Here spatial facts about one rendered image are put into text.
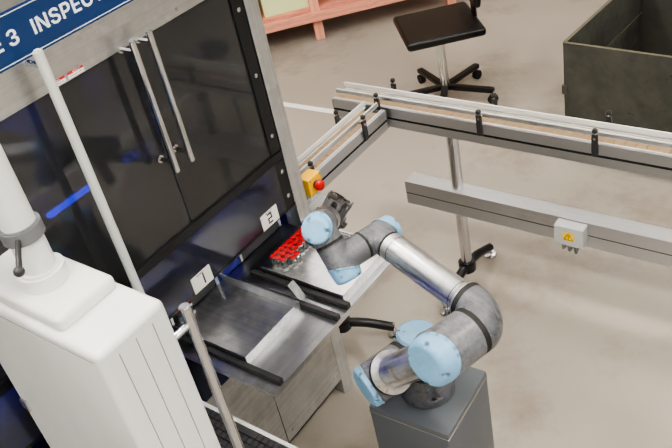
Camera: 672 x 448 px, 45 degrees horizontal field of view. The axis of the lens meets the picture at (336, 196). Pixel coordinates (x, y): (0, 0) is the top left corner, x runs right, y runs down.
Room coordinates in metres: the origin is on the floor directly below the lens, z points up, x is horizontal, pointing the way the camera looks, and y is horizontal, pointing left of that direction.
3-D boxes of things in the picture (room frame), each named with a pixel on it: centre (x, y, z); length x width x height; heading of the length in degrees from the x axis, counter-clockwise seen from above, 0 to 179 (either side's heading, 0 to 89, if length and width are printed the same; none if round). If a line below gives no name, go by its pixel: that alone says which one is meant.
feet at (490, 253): (2.86, -0.52, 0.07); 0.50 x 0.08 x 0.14; 138
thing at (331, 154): (2.76, 0.00, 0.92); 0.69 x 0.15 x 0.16; 138
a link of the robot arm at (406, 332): (1.58, -0.13, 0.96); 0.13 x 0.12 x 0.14; 120
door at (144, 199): (1.87, 0.60, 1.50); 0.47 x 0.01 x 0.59; 138
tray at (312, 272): (2.12, 0.08, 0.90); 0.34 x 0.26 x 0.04; 47
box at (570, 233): (2.45, -0.87, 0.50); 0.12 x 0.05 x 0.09; 48
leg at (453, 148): (2.86, -0.52, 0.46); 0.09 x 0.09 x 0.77; 48
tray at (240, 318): (1.94, 0.40, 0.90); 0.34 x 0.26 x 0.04; 48
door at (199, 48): (2.20, 0.30, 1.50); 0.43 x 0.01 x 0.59; 138
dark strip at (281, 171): (2.34, 0.16, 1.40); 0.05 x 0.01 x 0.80; 138
